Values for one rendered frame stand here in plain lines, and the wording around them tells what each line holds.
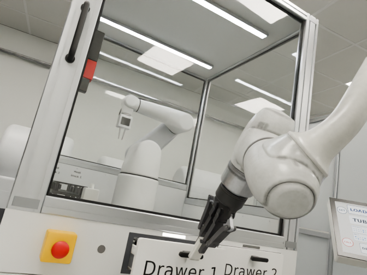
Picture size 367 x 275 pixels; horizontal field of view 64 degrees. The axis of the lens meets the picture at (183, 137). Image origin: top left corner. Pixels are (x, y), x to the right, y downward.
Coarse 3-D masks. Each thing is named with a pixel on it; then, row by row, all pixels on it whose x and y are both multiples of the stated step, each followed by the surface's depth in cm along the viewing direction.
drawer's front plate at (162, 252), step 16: (144, 240) 78; (160, 240) 81; (144, 256) 78; (160, 256) 80; (176, 256) 82; (208, 256) 86; (224, 256) 89; (160, 272) 79; (192, 272) 84; (208, 272) 86
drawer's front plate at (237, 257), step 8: (224, 248) 98; (232, 248) 99; (240, 248) 101; (232, 256) 99; (240, 256) 100; (248, 256) 102; (264, 256) 105; (272, 256) 107; (280, 256) 109; (232, 264) 99; (240, 264) 100; (248, 264) 102; (256, 264) 103; (264, 264) 105; (272, 264) 107; (280, 264) 108; (232, 272) 98; (248, 272) 101; (272, 272) 106; (280, 272) 108
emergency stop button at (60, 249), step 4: (56, 244) 70; (60, 244) 70; (64, 244) 70; (52, 248) 69; (56, 248) 69; (60, 248) 70; (64, 248) 70; (68, 248) 71; (52, 252) 69; (56, 252) 69; (60, 252) 70; (64, 252) 70; (68, 252) 71; (56, 256) 69; (60, 256) 70; (64, 256) 71
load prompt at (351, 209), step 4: (348, 208) 131; (352, 208) 131; (356, 208) 131; (360, 208) 131; (364, 208) 131; (348, 212) 130; (352, 212) 130; (356, 212) 130; (360, 212) 129; (364, 212) 129
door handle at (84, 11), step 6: (84, 6) 82; (84, 12) 82; (84, 18) 81; (78, 24) 81; (78, 30) 80; (78, 36) 80; (72, 42) 79; (78, 42) 80; (72, 48) 79; (72, 54) 80; (66, 60) 82; (72, 60) 83
